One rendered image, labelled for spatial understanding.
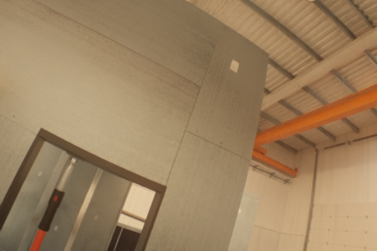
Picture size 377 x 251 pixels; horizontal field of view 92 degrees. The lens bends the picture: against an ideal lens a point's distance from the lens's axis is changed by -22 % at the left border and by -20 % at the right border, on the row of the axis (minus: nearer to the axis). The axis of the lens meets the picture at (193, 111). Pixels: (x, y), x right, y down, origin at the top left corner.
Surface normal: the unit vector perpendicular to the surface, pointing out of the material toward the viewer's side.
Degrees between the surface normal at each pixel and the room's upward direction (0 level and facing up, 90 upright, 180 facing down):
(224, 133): 90
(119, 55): 90
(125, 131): 90
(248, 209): 90
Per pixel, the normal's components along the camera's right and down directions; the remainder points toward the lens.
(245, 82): 0.42, -0.32
